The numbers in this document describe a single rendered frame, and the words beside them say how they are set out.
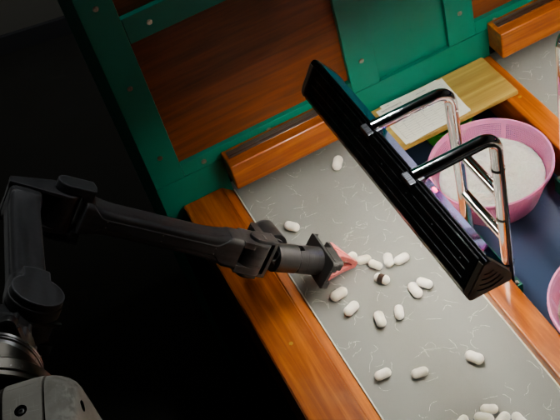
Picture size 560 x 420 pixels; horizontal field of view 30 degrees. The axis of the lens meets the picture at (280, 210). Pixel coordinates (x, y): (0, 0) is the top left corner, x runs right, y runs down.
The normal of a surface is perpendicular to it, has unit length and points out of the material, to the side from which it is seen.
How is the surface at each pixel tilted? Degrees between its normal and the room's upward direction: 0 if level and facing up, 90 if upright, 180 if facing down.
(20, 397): 0
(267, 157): 90
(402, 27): 90
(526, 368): 0
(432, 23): 90
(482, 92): 0
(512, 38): 90
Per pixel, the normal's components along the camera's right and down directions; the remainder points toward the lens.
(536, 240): -0.22, -0.67
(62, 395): 0.29, -0.72
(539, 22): 0.41, 0.60
